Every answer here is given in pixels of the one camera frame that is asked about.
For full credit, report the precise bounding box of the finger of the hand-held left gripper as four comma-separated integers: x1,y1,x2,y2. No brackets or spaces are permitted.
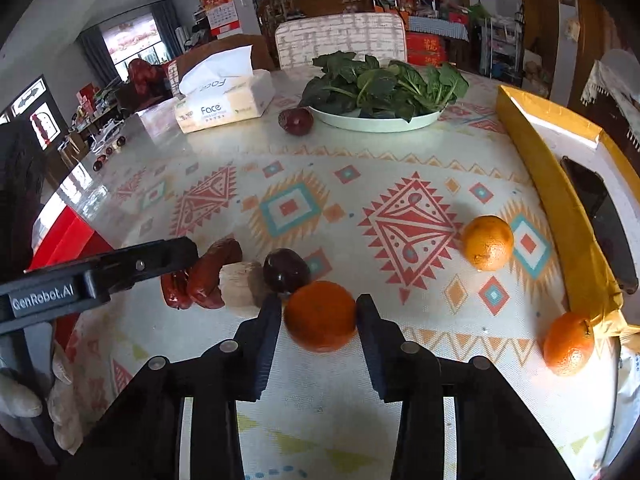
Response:
95,236,200,295

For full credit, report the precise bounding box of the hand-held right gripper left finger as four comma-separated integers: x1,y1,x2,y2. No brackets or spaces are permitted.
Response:
57,292,283,480

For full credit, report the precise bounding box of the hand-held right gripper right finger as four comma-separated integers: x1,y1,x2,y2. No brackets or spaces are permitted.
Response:
355,293,576,480

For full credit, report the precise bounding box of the red tray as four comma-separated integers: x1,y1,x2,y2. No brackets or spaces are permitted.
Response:
27,204,117,273

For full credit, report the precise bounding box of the orange mandarin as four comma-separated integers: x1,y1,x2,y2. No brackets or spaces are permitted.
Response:
460,215,515,272
542,311,596,377
283,280,357,353

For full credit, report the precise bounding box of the white peeled sugarcane chunk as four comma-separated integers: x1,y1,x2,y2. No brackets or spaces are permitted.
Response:
218,261,268,318

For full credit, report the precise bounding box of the dark purple plum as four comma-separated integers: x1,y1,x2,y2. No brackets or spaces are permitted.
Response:
262,248,311,295

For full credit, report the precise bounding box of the person's left hand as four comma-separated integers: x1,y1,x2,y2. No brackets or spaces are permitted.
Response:
0,342,85,461

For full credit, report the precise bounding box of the small white device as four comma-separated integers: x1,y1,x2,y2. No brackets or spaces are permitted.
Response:
92,120,126,146

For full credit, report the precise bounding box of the white tissue box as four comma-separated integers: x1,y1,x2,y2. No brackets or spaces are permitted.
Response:
175,44,277,134

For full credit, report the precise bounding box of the red jacket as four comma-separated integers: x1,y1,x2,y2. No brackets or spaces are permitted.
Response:
127,58,168,93

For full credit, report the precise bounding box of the glazed entrance door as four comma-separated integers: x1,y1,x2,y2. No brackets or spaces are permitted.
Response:
10,75,68,148

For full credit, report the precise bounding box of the grey-blue curtain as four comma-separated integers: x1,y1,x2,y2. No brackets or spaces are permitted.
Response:
150,0,188,56
77,27,123,83

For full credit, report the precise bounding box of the pale green oval plate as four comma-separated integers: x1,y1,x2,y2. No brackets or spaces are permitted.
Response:
307,102,446,133

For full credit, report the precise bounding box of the wooden chair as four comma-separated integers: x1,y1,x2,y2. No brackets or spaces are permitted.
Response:
167,34,277,96

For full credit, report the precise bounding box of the black smartphone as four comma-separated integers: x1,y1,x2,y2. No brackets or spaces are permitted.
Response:
560,155,640,296

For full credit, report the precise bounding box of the pile of spinach leaves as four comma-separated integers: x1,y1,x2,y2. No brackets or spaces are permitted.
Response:
298,50,470,123

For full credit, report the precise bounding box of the red gift box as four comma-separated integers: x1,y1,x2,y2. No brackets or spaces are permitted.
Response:
405,32,448,66

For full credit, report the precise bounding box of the metal shelf rack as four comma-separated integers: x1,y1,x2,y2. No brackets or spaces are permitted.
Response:
480,17,523,81

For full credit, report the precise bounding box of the blue checked tablecloth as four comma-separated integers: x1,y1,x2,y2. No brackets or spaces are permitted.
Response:
407,15,471,43

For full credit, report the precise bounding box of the white lace cloth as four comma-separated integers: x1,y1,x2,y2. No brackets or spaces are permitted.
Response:
580,49,640,151

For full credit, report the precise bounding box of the red wall calendar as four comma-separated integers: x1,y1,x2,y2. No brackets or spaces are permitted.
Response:
198,0,240,38

